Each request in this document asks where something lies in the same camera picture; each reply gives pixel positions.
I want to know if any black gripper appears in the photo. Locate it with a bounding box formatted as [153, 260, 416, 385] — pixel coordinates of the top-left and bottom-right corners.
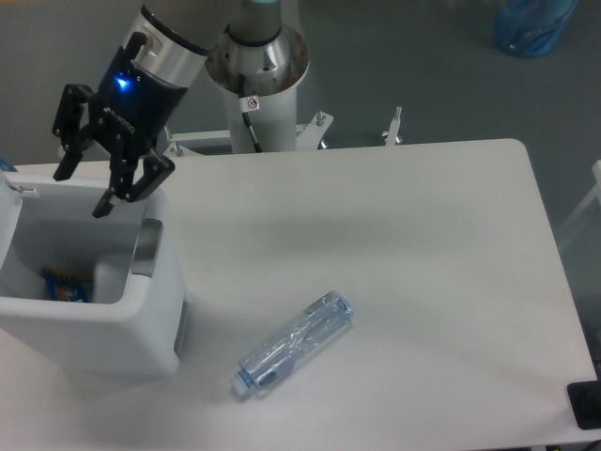
[52, 31, 188, 218]

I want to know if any clear plastic water bottle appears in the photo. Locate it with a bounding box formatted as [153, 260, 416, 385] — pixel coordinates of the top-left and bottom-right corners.
[230, 290, 354, 398]

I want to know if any white paper wrapper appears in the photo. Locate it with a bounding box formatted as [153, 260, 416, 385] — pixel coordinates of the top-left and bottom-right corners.
[92, 254, 131, 304]

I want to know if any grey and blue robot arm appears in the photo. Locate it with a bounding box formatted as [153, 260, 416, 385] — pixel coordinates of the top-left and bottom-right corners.
[53, 1, 282, 218]

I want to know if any white trash can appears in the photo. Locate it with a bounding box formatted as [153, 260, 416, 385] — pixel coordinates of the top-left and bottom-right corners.
[1, 172, 190, 377]

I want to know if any orange blue snack wrapper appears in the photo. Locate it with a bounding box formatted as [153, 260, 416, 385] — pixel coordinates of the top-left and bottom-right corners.
[43, 268, 93, 303]

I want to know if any blue plastic bag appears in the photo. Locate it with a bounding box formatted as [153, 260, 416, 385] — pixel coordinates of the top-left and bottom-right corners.
[492, 0, 578, 57]

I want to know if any black device at table edge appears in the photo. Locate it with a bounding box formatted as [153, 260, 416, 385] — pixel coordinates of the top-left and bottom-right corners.
[566, 381, 600, 430]

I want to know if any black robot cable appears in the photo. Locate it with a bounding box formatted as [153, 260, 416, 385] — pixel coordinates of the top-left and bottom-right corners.
[237, 74, 264, 154]

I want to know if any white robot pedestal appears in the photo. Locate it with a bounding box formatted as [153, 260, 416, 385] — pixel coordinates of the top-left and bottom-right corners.
[206, 24, 309, 154]

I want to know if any white base frame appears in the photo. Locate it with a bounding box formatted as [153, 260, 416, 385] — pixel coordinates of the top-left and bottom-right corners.
[162, 110, 335, 158]

